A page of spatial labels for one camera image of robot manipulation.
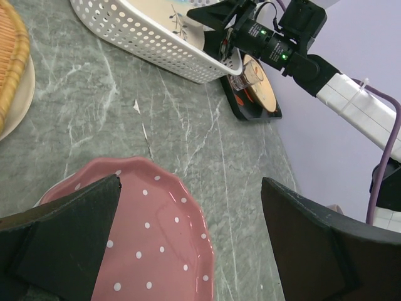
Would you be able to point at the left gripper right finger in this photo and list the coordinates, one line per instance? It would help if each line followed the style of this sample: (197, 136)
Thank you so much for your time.
(325, 255)

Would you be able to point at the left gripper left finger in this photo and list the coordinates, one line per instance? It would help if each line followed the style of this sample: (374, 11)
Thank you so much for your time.
(59, 246)

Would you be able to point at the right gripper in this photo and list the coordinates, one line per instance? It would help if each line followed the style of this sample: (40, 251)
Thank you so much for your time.
(238, 19)

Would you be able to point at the pink polka dot plate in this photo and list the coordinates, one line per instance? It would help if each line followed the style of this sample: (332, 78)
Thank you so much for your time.
(159, 247)

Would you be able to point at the orange woven tray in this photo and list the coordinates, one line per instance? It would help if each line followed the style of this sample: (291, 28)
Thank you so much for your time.
(15, 51)

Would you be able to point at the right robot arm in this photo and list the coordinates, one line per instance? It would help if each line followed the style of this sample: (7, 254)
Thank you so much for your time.
(373, 113)

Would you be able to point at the white perforated plastic bin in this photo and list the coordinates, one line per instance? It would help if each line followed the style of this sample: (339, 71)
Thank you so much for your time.
(124, 26)

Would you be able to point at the clear glass cup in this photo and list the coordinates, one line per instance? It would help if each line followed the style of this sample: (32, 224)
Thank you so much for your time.
(251, 75)

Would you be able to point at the floral peach plate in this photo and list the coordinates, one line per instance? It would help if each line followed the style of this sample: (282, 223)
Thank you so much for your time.
(261, 92)

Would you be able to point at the black serving tray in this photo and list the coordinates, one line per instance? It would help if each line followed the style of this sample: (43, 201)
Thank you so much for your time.
(251, 112)

